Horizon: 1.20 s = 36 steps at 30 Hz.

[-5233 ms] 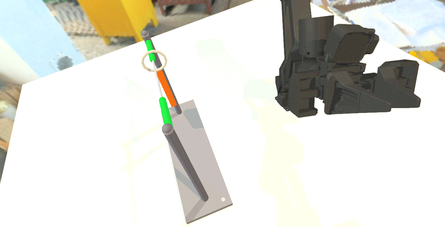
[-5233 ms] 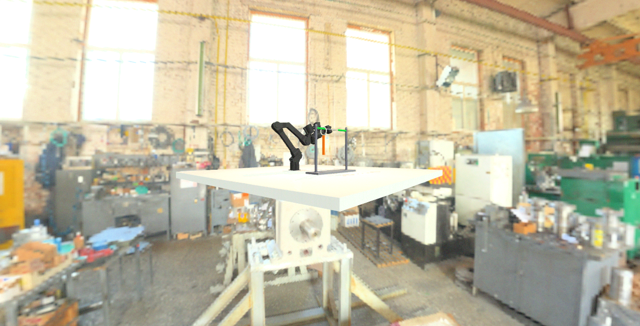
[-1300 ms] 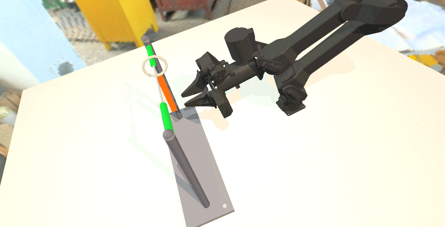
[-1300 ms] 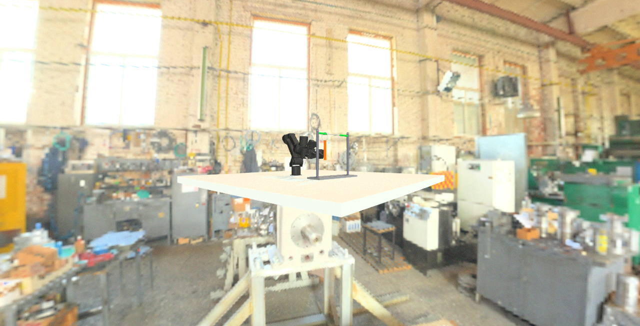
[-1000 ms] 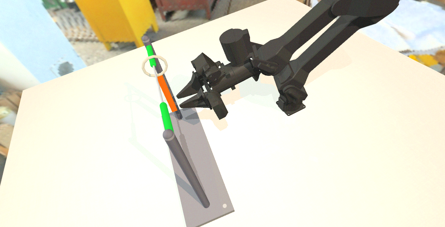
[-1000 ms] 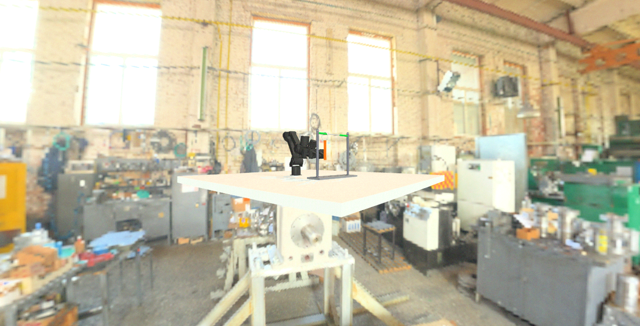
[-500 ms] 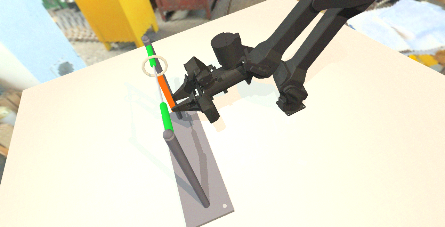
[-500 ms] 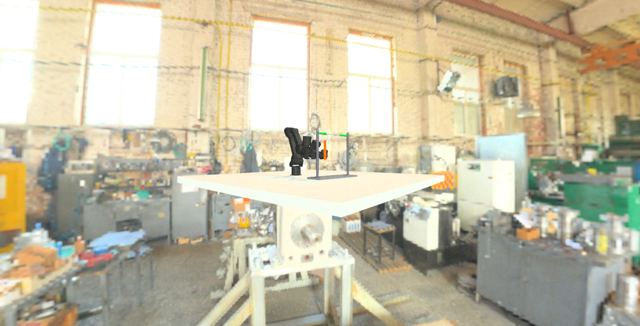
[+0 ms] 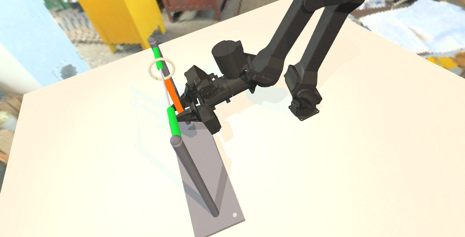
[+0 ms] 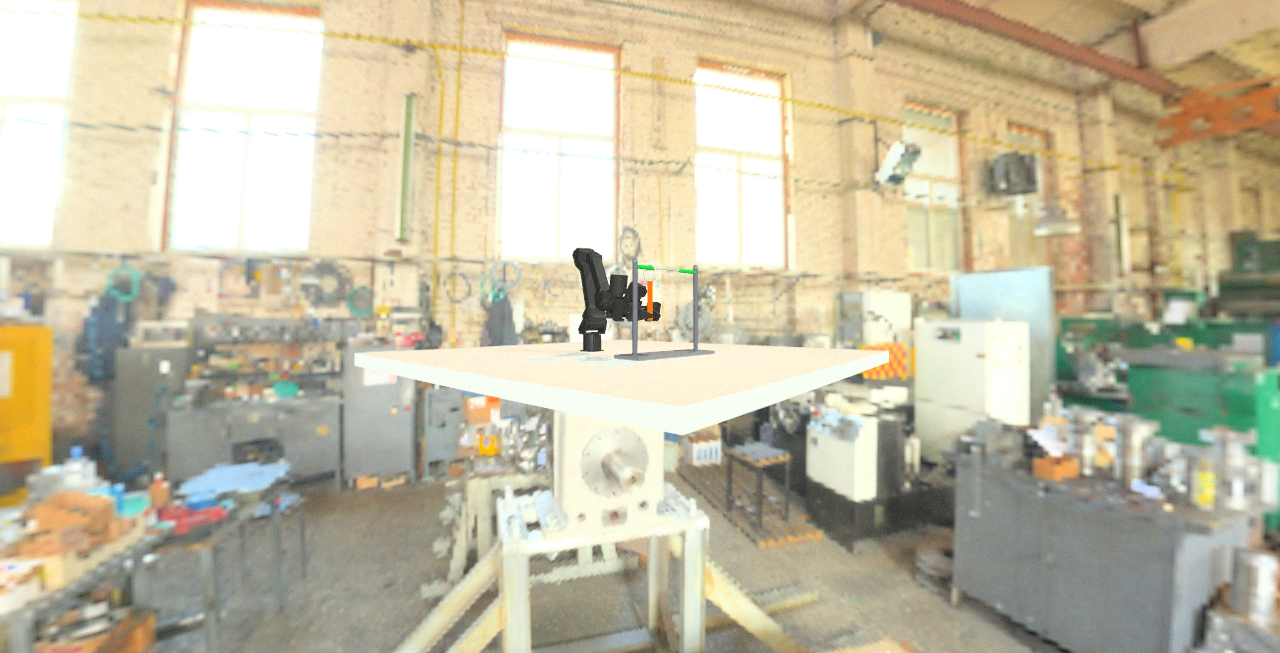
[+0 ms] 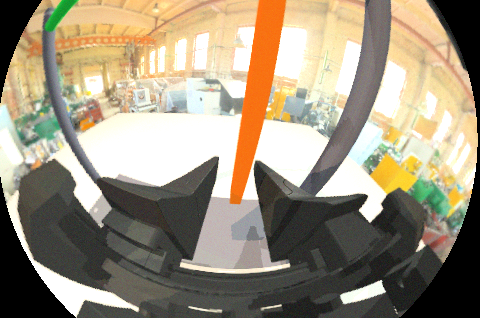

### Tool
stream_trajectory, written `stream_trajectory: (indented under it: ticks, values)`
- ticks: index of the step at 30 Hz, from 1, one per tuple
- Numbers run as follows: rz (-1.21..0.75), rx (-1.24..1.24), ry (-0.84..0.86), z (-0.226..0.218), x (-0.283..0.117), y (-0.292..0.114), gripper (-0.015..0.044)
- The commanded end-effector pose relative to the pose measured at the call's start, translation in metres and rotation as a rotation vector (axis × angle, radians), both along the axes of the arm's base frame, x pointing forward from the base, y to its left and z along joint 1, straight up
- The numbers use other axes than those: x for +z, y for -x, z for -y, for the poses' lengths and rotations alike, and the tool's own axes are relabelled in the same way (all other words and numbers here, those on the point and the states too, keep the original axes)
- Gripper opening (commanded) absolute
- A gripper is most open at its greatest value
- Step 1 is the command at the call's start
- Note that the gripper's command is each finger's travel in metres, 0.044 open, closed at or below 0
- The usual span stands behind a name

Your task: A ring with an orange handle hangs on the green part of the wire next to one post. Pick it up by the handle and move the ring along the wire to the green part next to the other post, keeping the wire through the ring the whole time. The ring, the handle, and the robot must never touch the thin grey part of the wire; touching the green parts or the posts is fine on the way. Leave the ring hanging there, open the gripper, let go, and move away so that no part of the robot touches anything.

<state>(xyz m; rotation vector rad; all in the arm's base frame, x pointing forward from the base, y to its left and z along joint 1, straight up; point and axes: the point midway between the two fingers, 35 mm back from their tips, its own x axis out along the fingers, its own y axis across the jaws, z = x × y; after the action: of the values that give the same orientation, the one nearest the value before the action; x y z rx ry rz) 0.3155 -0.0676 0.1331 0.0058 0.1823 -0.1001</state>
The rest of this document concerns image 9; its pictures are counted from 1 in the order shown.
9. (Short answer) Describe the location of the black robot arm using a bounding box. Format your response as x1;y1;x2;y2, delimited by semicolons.
184;0;365;121

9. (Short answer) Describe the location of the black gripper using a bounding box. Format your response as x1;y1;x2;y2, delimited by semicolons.
176;75;233;135

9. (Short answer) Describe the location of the orange handle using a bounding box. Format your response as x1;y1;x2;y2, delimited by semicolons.
148;57;184;114

